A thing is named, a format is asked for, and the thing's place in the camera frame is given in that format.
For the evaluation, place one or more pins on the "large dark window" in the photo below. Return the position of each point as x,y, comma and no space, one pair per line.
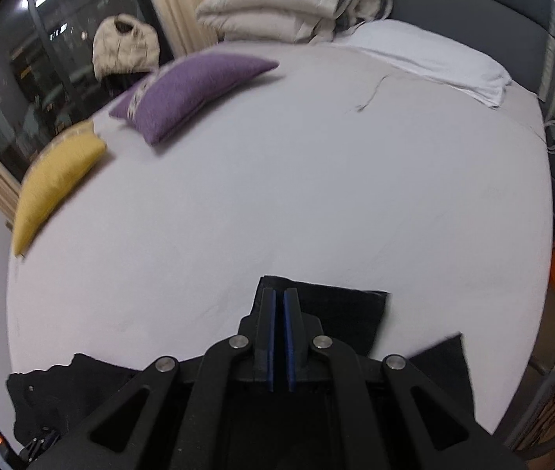
3,83

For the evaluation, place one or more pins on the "yellow pillow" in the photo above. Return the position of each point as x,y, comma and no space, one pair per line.
52,186

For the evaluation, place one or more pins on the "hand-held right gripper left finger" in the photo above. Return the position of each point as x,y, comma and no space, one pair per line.
271,342

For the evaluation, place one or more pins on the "beige puffer jacket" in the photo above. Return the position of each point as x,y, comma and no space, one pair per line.
121,49

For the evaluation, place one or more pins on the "white pillow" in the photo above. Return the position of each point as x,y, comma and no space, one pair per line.
429,58

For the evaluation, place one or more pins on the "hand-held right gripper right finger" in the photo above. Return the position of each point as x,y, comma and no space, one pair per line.
289,342

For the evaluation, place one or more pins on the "black pants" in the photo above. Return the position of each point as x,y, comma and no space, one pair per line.
346,318

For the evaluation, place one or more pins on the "dark grey headboard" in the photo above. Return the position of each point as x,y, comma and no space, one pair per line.
478,5

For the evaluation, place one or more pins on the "purple pillow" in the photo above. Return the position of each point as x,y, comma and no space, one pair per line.
184,93

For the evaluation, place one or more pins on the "folded beige duvet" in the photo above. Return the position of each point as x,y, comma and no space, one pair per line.
267,5

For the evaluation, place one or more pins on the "black metal chair frame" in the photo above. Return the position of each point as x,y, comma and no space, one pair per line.
549,382

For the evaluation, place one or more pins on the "grey bed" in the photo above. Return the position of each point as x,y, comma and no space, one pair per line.
307,181

